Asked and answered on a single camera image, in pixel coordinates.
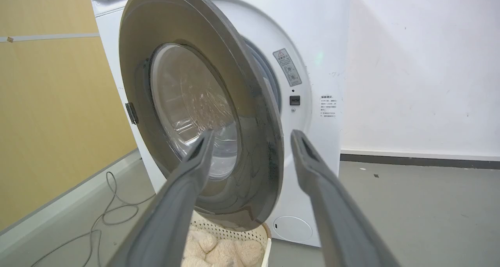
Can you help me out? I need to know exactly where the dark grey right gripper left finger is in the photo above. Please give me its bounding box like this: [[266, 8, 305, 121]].
[[107, 129, 215, 267]]

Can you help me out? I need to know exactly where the white perforated laundry basket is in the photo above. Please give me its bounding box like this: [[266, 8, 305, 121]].
[[188, 211, 272, 267]]

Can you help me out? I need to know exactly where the white front-load washing machine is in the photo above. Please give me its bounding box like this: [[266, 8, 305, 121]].
[[89, 0, 351, 247]]

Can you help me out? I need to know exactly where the thin grey floor cable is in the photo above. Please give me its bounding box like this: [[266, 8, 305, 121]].
[[30, 171, 156, 267]]

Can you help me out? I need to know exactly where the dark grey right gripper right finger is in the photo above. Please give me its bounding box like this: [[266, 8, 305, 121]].
[[291, 129, 400, 267]]

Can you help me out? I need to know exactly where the grey round washing machine door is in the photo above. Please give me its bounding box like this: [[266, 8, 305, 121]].
[[119, 0, 284, 231]]

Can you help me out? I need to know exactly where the cream plush toy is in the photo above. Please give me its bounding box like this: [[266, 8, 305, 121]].
[[182, 230, 264, 267]]

